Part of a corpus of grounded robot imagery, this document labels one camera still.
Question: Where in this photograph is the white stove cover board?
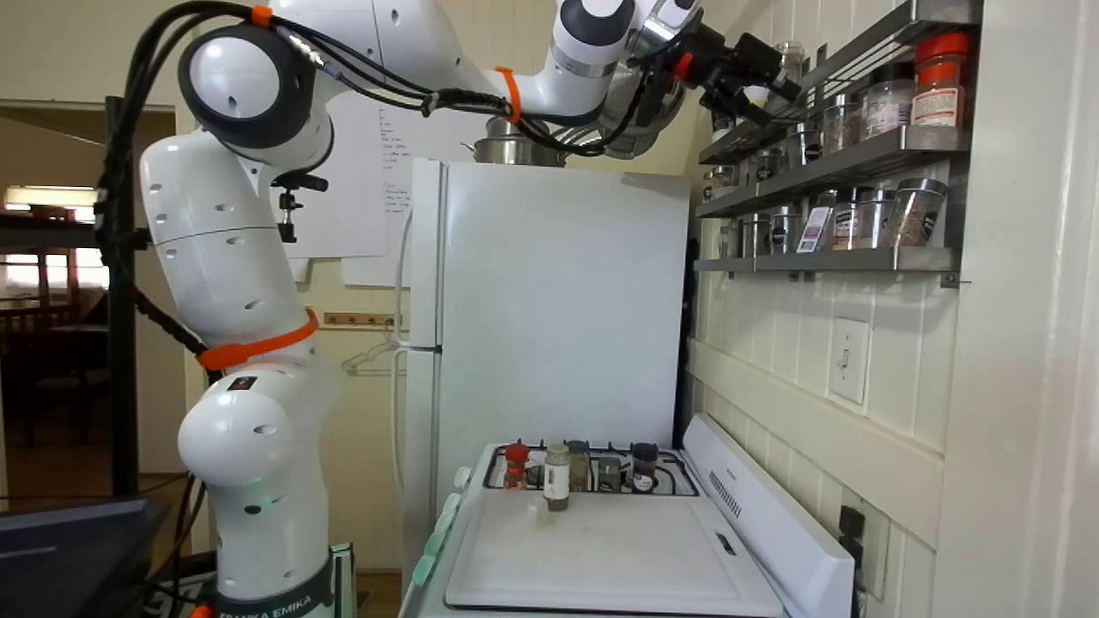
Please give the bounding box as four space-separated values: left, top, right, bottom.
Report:
440 484 790 618

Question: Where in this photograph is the steel lid spice jar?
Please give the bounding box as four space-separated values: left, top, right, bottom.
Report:
855 69 919 149
736 210 769 260
898 174 955 250
818 94 859 161
782 120 818 172
855 184 904 253
590 452 630 498
766 203 801 256
831 184 866 253

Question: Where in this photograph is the black horizontal bar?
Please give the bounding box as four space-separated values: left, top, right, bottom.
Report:
0 210 147 253

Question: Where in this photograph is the steel wall spice rack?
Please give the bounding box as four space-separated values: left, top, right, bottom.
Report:
690 0 986 287

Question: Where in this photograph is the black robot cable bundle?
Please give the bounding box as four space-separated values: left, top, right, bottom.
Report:
98 0 690 359

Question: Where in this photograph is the small red bottle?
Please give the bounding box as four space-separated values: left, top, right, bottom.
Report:
502 441 533 491

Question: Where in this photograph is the dark laptop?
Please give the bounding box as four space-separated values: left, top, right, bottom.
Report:
0 493 159 618

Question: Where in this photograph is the white gas stove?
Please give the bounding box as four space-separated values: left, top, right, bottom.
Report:
400 408 863 618

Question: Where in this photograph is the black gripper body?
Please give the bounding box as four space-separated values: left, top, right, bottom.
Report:
677 24 766 97

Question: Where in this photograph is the yellow spice bottle grey lid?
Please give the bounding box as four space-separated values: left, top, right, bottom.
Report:
568 441 596 493

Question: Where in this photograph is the red spice jar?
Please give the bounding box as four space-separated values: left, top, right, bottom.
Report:
910 28 979 129

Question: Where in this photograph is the short orange velcro strap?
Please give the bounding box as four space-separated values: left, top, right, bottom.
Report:
495 65 527 127

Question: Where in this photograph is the long orange velcro strap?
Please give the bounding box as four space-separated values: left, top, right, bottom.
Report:
196 306 325 376

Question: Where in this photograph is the white refrigerator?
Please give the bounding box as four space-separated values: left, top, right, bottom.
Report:
400 155 694 577

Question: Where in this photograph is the white wall outlet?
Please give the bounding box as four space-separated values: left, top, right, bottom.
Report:
826 315 876 412

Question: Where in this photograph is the beige lid spice bottle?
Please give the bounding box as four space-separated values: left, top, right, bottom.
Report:
541 443 573 515

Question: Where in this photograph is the black stand pole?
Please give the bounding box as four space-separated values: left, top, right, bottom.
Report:
102 97 146 500

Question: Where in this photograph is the wooden wall rail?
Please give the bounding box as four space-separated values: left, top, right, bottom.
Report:
320 309 400 337

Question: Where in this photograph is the black clamp mount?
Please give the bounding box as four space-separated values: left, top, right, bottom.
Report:
273 168 335 248

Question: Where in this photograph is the black wall plug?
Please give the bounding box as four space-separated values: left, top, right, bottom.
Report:
836 500 872 577

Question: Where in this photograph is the white label spice jar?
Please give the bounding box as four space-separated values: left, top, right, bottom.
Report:
794 197 837 256

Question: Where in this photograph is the black lid spice bottle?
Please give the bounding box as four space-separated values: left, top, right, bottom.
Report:
630 443 663 498

